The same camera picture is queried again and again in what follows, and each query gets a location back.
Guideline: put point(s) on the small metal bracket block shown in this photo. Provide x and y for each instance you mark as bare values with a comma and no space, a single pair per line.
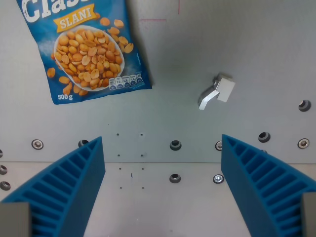
218,90

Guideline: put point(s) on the silver hex socket screw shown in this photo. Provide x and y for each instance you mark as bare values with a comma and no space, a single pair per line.
37,144
303,143
218,145
218,178

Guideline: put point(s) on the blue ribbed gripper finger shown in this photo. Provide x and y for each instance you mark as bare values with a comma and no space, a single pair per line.
261,187
61,187

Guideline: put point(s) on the blue peanut snack bag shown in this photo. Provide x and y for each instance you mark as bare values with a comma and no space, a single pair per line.
89,49

